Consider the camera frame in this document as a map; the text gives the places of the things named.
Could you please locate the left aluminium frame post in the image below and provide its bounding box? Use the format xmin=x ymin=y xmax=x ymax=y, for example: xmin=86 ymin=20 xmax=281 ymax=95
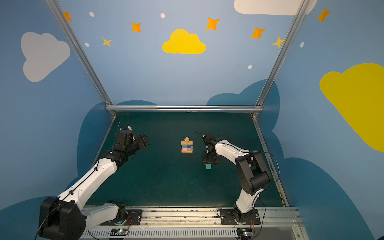
xmin=45 ymin=0 xmax=113 ymax=107

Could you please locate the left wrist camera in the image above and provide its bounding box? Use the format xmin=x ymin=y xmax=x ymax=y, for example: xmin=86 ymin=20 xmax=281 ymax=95
xmin=120 ymin=126 xmax=133 ymax=131

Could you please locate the front aluminium rail bed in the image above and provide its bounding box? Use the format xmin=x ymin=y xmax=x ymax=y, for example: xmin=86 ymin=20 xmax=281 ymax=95
xmin=78 ymin=207 xmax=309 ymax=240

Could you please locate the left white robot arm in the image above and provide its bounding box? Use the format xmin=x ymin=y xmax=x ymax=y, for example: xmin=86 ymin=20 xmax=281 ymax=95
xmin=36 ymin=127 xmax=149 ymax=240

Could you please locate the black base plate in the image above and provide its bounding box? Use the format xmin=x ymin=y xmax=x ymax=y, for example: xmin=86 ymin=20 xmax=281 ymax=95
xmin=218 ymin=209 xmax=261 ymax=225
xmin=119 ymin=209 xmax=143 ymax=226

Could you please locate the controller board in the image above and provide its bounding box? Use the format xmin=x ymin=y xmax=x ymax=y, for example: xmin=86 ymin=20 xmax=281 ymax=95
xmin=110 ymin=228 xmax=130 ymax=237
xmin=237 ymin=228 xmax=254 ymax=240

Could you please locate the right controller board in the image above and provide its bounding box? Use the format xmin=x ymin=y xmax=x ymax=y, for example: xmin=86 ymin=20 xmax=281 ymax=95
xmin=237 ymin=228 xmax=254 ymax=240

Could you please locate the back aluminium frame rail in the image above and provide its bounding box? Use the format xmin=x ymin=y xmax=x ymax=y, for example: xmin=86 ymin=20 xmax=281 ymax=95
xmin=106 ymin=105 xmax=263 ymax=112

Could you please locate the long natural wood block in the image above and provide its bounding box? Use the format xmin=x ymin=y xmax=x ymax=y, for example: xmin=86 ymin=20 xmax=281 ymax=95
xmin=181 ymin=140 xmax=193 ymax=148

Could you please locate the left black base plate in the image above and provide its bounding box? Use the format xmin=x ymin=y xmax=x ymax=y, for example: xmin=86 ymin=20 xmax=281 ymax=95
xmin=119 ymin=209 xmax=143 ymax=226

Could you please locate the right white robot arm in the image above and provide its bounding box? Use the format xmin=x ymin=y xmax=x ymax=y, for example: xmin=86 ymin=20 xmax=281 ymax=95
xmin=202 ymin=135 xmax=274 ymax=225

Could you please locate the left controller board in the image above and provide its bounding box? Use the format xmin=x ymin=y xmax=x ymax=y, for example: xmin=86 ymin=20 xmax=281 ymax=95
xmin=110 ymin=228 xmax=130 ymax=237

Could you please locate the right aluminium frame post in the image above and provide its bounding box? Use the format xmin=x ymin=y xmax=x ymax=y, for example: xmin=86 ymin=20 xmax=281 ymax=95
xmin=252 ymin=0 xmax=311 ymax=120

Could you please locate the aluminium frame post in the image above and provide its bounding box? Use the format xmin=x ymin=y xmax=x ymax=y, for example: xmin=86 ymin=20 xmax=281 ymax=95
xmin=45 ymin=0 xmax=113 ymax=107
xmin=252 ymin=0 xmax=311 ymax=120

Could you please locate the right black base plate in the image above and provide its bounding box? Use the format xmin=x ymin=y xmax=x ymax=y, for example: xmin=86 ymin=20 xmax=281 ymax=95
xmin=218 ymin=209 xmax=261 ymax=225

